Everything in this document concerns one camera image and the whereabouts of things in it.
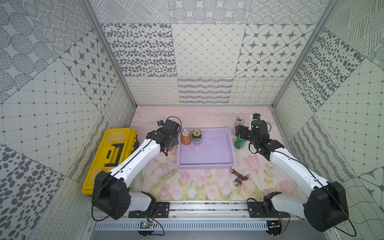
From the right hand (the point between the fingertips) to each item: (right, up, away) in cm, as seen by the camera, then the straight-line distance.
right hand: (243, 130), depth 85 cm
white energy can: (0, +5, +8) cm, 10 cm away
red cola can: (-40, -8, -13) cm, 43 cm away
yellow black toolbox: (-70, -8, -7) cm, 71 cm away
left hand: (-43, -5, -1) cm, 43 cm away
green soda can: (-1, -9, +6) cm, 11 cm away
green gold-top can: (-27, -5, +6) cm, 28 cm away
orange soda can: (-34, -5, +6) cm, 35 cm away
